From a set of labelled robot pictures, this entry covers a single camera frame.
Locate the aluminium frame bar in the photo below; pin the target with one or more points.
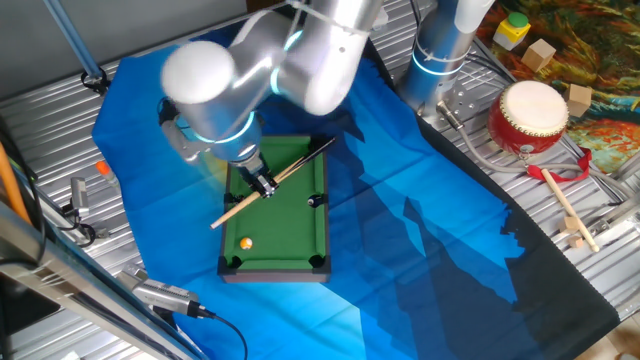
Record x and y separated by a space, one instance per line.
60 280

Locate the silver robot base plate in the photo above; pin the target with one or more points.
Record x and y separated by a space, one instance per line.
465 100

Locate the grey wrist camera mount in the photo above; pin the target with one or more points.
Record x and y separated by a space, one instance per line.
175 137

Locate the yellow striped pool ball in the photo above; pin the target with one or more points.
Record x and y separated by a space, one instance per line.
246 243

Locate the wooden drumstick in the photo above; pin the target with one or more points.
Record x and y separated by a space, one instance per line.
565 202

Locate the aluminium profile rail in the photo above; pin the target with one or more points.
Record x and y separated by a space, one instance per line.
615 215

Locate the small silver camera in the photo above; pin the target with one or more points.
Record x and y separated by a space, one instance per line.
79 192

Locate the blue pole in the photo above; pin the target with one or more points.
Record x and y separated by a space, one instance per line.
75 42

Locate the small wooden block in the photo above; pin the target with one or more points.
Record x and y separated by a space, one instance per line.
567 225
576 242

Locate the blue printed cloth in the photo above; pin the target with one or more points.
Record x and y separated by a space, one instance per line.
400 200

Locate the yellow box green button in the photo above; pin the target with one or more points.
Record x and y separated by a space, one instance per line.
510 32

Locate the mini green pool table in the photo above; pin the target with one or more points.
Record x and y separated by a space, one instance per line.
290 230

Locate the black pole clamp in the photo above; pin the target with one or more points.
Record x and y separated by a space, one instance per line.
95 82

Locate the orange capped tube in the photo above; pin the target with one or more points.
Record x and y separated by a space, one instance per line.
103 169

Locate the large silver camera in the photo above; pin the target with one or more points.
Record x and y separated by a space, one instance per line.
162 295

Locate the wooden cube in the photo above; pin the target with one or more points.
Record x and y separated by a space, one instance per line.
578 100
538 55

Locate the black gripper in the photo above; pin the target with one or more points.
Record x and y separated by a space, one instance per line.
252 172

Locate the wooden pool cue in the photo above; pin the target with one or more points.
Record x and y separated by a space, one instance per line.
235 212

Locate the red drum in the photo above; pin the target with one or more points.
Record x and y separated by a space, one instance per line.
530 110

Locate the orange pole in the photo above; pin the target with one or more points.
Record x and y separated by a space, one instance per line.
10 185

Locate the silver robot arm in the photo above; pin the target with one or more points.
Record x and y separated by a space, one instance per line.
210 100

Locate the colourful painted cloth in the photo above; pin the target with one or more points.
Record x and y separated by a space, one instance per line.
600 40

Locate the black pool ball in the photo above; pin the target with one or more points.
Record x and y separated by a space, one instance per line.
314 201

